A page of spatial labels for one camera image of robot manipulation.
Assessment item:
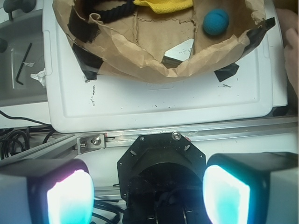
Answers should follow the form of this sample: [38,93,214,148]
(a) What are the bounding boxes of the blue felt ball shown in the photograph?
[203,9,229,36]

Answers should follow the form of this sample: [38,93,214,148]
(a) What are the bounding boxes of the crumpled white paper scrap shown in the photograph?
[30,68,46,88]

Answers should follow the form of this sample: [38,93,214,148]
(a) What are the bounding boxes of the glowing gel gripper right finger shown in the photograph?
[203,152,299,224]

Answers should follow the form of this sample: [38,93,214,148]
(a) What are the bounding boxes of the brown paper bag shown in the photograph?
[52,0,275,84]

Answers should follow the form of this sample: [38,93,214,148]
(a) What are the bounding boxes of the bare human hand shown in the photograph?
[283,28,299,96]

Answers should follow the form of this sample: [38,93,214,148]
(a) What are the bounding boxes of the dark blue rope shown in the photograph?
[80,0,136,23]

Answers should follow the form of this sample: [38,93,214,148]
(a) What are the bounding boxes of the aluminium frame rail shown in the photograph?
[14,115,299,160]

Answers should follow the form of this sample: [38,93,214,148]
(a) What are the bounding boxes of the black allen key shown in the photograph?
[15,42,32,85]

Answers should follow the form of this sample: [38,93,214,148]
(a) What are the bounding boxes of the grey plastic bin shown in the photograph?
[0,0,51,107]

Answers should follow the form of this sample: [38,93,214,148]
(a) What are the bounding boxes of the yellow cloth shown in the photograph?
[133,0,193,14]

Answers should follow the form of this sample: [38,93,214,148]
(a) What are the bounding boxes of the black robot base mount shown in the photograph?
[117,142,210,224]

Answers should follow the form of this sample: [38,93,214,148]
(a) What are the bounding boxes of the glowing gel gripper left finger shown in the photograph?
[0,158,94,224]

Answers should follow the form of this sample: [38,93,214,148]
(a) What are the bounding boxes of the grey triangular block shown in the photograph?
[162,38,194,66]

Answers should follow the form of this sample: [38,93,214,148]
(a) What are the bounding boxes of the black cables bundle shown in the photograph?
[0,109,57,161]

